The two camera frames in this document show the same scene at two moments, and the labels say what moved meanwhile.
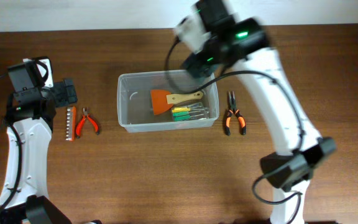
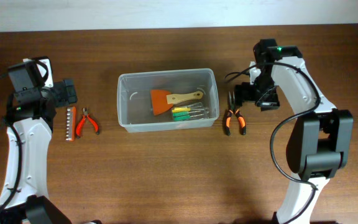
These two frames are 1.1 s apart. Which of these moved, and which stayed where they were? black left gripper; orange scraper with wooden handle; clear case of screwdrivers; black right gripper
Moved: black right gripper
Stayed: clear case of screwdrivers; black left gripper; orange scraper with wooden handle
